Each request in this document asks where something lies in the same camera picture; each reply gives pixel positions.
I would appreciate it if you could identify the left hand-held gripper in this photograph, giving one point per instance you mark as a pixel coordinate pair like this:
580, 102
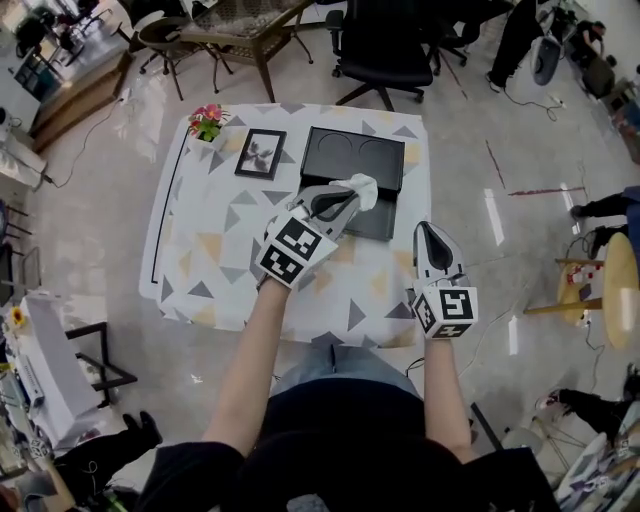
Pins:
295, 250

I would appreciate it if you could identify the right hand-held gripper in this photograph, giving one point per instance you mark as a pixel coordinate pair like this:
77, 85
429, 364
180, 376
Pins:
450, 305

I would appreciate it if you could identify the white cloth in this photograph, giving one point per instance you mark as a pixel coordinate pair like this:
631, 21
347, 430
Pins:
362, 187

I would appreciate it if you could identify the black box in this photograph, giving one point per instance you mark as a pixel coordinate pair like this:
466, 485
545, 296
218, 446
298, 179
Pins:
350, 150

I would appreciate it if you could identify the person's right forearm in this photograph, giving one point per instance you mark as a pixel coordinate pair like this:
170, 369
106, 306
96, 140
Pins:
447, 400

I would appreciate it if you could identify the person's left forearm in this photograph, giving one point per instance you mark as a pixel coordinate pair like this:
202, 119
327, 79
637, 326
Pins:
250, 370

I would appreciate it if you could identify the white box device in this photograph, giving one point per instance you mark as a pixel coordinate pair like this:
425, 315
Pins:
32, 382

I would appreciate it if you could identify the triangle patterned white tablecloth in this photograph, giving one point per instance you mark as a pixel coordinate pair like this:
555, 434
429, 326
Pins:
220, 225

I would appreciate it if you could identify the person's blue jeans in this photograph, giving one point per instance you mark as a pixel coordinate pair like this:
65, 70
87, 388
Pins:
350, 367

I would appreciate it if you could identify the pink flowers in white pot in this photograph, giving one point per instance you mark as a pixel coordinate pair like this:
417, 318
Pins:
206, 125

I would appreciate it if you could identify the black office chair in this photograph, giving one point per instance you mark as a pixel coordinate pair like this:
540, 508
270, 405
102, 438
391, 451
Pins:
385, 45
450, 45

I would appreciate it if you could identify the thin black strip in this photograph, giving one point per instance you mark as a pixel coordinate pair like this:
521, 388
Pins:
165, 215

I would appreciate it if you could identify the round wooden stool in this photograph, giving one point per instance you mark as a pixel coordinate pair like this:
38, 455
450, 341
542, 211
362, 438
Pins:
620, 290

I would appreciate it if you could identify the wooden glass-top table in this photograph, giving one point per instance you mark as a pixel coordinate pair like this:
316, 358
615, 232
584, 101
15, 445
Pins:
250, 25

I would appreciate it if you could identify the person's black top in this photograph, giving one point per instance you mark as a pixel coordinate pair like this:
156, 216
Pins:
350, 450

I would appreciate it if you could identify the grey backpack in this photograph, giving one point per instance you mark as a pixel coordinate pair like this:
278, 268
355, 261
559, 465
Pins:
546, 60

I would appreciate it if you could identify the dark metal chair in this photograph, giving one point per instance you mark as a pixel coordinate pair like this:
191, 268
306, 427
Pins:
175, 45

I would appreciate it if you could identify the wooden platform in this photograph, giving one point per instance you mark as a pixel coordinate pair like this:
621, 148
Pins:
80, 95

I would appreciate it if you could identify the table with white cloth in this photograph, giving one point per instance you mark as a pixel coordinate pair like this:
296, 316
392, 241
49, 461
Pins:
60, 370

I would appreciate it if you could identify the dark folding chair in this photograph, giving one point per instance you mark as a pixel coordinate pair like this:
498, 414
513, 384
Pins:
15, 270

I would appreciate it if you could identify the sunflower in small vase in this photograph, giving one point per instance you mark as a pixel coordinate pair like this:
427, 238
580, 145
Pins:
17, 317

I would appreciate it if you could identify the black picture frame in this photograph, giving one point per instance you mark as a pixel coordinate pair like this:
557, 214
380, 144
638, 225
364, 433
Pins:
261, 154

